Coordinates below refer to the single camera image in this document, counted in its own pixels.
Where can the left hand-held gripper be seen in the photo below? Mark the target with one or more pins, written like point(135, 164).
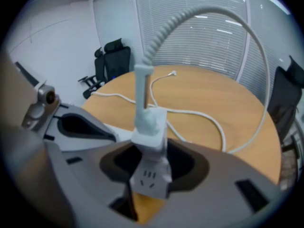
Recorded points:
point(40, 103)

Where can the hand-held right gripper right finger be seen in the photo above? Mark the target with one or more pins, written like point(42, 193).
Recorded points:
point(213, 205)

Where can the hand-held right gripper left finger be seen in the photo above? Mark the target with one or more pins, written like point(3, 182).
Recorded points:
point(90, 189)

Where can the white power strip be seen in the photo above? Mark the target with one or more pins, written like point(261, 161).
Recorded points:
point(149, 185)

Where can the white charger adapter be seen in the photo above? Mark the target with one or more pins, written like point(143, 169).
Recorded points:
point(152, 121)

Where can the black mesh office chair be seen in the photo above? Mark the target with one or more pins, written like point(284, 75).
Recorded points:
point(285, 98)
point(118, 60)
point(98, 65)

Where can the round wooden table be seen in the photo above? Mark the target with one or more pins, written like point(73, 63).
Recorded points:
point(202, 96)

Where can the white window blinds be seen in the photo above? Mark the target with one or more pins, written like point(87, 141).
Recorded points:
point(202, 46)

